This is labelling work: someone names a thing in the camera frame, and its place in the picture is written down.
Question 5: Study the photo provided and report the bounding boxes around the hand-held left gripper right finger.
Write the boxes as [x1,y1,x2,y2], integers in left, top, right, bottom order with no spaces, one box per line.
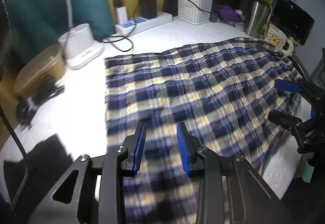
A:
[176,122,292,224]

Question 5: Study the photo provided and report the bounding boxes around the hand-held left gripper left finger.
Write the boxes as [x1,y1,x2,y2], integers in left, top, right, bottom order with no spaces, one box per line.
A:
[28,121,147,224]

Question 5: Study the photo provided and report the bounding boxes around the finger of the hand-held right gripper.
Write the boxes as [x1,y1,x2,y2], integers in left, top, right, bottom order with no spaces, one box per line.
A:
[275,80,305,95]
[268,110,304,129]

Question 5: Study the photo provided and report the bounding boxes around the plaid pants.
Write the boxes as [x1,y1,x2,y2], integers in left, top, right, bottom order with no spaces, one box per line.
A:
[104,37,302,224]

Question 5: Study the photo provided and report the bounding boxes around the white bear print mug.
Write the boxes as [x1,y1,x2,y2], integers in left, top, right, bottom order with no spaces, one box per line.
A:
[264,24,294,56]

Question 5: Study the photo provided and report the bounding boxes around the black monitor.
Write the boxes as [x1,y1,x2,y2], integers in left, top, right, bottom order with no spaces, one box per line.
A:
[270,0,315,46]

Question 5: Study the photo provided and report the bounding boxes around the steel thermos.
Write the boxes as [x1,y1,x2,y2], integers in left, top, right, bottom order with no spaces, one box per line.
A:
[244,0,272,37]

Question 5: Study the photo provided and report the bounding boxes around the purple cloth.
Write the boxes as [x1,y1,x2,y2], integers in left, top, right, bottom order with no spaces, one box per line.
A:
[211,4,245,22]

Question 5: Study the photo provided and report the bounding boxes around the white desk lamp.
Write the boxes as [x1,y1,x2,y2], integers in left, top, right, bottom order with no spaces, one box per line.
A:
[22,0,104,70]

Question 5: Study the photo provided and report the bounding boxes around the white plastic basket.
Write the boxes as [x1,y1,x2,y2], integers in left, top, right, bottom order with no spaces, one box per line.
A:
[177,0,214,26]

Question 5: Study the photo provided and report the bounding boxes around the round wooden box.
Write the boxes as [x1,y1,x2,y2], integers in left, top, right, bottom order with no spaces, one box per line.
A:
[14,44,66,97]

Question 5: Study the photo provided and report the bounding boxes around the white power strip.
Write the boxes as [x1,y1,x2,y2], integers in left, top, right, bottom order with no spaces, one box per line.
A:
[114,11,173,35]

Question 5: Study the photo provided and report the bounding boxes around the white charger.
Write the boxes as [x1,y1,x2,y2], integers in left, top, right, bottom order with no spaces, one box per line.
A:
[116,6,128,24]

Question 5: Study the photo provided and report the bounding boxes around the black charger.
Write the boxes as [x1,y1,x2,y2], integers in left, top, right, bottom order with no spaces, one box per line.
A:
[140,0,157,18]

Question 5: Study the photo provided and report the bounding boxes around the black mesh object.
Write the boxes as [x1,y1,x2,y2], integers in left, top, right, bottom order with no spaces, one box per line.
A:
[0,0,13,82]

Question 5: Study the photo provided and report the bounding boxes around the black lamp power cable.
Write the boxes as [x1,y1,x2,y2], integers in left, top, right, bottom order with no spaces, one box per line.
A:
[102,19,134,52]

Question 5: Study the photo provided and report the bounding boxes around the black cable bundle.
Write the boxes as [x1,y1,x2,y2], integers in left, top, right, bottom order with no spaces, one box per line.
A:
[16,75,66,125]

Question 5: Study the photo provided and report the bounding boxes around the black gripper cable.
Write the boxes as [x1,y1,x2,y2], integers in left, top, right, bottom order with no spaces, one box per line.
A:
[0,104,30,210]

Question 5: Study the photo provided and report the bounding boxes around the black charger cable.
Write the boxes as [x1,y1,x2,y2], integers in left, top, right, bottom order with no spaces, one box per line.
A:
[144,0,212,14]

